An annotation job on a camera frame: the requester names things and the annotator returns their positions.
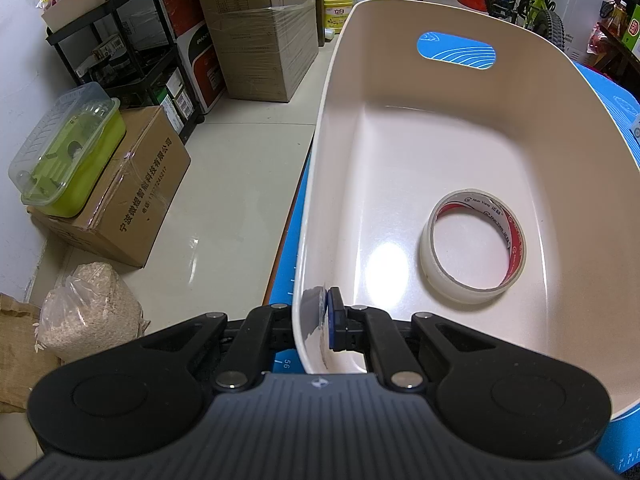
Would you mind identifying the black metal shelf rack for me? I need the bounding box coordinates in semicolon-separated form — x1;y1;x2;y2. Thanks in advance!
46;0;204;141

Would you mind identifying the bag of rice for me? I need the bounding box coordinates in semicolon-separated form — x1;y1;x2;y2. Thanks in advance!
34;262;149;363

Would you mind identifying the blue silicone baking mat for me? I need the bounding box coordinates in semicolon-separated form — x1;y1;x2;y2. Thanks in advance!
264;64;639;479

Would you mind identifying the yellow oil jug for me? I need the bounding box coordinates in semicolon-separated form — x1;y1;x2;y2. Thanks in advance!
323;0;354;35

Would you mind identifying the green clear plastic container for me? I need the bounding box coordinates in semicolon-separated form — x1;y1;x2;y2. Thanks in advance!
8;82;126;218

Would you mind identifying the brown burlap sack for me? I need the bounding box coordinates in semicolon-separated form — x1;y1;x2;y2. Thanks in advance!
0;294;60;413

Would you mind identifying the brown taped cardboard box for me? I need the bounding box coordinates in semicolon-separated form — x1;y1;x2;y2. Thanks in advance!
27;106;191;269

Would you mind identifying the large cardboard box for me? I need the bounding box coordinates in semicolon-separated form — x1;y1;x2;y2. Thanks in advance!
200;0;319;102

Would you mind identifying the beige plastic storage bin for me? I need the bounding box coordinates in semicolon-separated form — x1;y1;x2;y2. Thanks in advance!
293;0;639;415

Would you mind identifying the clear tape roll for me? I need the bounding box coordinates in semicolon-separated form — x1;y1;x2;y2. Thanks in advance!
419;188;526;304

